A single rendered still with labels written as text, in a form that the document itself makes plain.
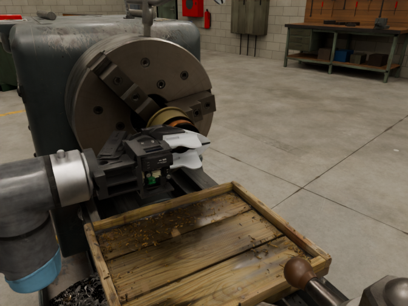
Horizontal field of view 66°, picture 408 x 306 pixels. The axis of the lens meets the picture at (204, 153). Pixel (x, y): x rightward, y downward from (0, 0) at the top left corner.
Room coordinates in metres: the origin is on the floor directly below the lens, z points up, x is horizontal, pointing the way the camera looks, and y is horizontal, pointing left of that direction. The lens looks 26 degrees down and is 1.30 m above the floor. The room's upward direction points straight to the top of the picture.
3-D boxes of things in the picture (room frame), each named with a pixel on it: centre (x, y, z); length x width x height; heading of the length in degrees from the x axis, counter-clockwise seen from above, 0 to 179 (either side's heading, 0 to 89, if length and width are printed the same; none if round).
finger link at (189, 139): (0.48, 0.02, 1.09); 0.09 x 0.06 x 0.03; 119
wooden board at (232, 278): (0.46, 0.01, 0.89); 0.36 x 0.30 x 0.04; 119
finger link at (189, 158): (0.48, 0.02, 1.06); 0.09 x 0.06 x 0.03; 119
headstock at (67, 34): (1.03, 0.35, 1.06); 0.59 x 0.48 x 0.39; 29
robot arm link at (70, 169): (0.39, 0.19, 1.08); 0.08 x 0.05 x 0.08; 29
